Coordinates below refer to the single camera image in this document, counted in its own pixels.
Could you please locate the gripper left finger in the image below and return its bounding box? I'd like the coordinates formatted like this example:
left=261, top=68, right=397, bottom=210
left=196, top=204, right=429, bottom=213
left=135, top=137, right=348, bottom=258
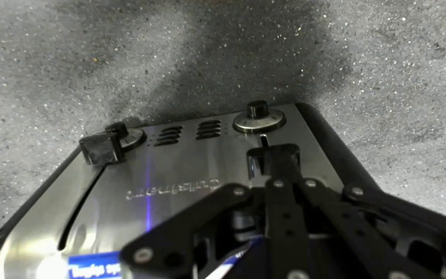
left=119, top=149, right=310, bottom=279

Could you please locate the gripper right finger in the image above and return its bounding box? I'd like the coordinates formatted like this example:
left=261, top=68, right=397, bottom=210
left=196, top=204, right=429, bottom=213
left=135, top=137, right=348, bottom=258
left=287, top=149, right=446, bottom=279

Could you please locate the black toaster lever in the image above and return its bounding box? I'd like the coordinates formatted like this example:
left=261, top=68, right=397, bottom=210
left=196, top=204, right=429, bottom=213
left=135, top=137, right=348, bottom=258
left=246, top=143, right=302, bottom=183
left=79, top=132, right=126, bottom=166

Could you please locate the stainless steel toaster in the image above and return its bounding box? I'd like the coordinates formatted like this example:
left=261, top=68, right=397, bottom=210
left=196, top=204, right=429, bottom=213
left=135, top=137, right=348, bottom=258
left=0, top=100, right=383, bottom=279

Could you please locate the black toaster knob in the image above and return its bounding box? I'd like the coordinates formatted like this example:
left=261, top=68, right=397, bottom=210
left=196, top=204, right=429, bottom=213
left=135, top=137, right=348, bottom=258
left=233, top=100, right=286, bottom=134
left=105, top=122, right=147, bottom=152

